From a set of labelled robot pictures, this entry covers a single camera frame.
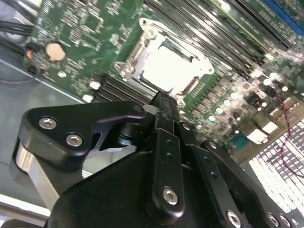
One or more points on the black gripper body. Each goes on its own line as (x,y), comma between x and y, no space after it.
(107,202)

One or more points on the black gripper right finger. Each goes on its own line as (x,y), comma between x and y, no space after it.
(206,166)

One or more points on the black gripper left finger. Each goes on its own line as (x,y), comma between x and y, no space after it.
(166,171)

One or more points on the silver square CPU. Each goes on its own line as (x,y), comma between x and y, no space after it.
(166,69)

